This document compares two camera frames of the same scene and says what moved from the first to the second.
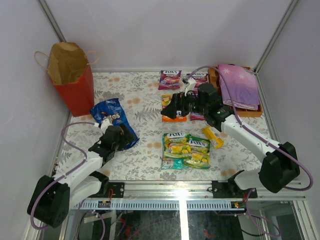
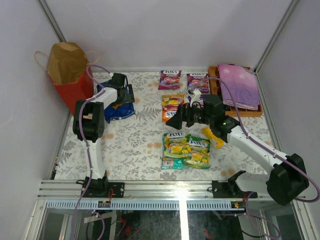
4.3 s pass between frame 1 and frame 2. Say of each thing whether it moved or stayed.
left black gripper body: moved
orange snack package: stayed
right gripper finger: moved
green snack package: stayed
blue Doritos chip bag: moved
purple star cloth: stayed
